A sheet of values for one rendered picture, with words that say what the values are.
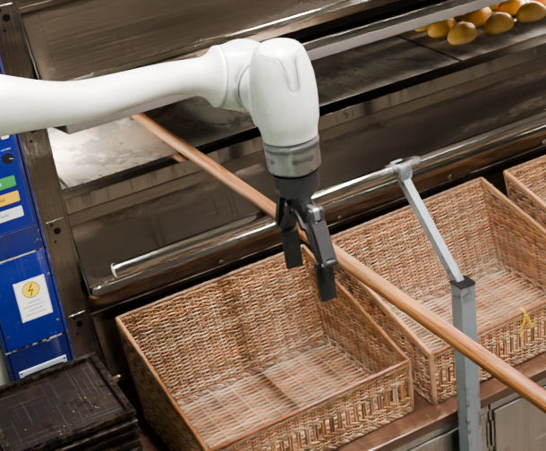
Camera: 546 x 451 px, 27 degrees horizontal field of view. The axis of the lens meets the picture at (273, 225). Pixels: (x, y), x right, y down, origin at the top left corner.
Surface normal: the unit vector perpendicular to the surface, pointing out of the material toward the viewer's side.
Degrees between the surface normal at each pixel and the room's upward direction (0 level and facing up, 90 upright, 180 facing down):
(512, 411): 91
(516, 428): 91
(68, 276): 90
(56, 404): 0
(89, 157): 0
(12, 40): 90
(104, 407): 0
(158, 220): 70
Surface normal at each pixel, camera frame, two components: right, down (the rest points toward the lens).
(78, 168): -0.12, -0.88
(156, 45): 0.41, 0.02
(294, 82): 0.35, 0.22
